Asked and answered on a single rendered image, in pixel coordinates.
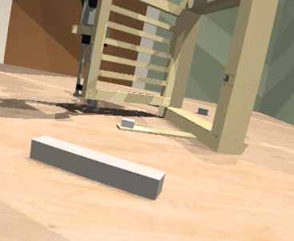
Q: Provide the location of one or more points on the small white block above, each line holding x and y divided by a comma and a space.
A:
203, 111

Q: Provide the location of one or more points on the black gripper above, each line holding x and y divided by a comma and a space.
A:
92, 3

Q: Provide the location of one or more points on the grey rectangular bar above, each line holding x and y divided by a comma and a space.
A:
121, 174

